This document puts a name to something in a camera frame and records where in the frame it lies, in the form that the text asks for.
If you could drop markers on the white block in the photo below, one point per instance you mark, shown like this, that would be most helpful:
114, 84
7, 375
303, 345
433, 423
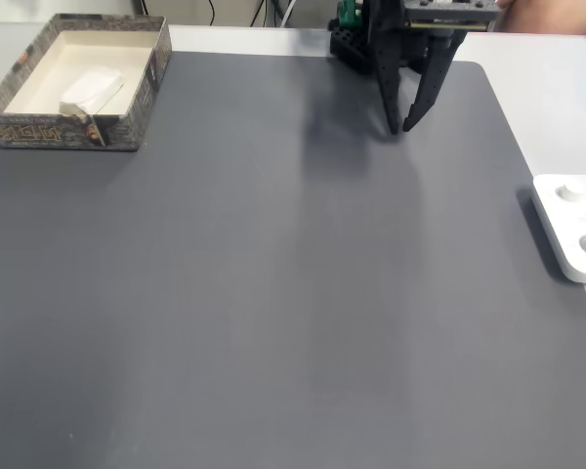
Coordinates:
90, 90

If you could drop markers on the black gripper camera board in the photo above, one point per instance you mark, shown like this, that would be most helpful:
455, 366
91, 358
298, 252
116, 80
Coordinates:
449, 12

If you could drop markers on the green table clamp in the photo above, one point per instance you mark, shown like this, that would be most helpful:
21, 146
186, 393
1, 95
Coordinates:
349, 14

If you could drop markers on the bark print cardboard box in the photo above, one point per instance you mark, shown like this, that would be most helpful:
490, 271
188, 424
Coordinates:
127, 132

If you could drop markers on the grey table mat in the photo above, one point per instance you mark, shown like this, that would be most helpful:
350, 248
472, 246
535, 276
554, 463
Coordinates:
273, 293

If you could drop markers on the white plate with round knobs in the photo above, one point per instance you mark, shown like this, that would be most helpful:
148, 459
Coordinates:
571, 234

